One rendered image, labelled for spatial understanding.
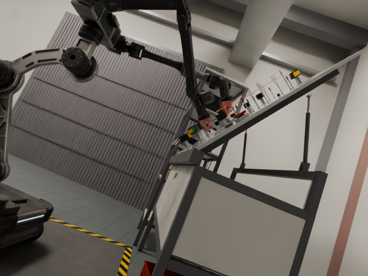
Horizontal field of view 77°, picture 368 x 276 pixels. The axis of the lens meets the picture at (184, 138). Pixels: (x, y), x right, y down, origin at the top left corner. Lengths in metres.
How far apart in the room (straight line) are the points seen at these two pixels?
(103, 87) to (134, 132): 0.99
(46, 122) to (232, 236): 3.96
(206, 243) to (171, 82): 3.38
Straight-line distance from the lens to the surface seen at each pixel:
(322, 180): 1.28
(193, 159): 1.01
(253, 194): 1.10
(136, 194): 3.90
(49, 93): 4.73
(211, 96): 1.34
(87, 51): 1.62
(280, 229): 1.19
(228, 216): 1.08
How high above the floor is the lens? 0.73
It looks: 9 degrees up
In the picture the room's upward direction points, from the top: 22 degrees clockwise
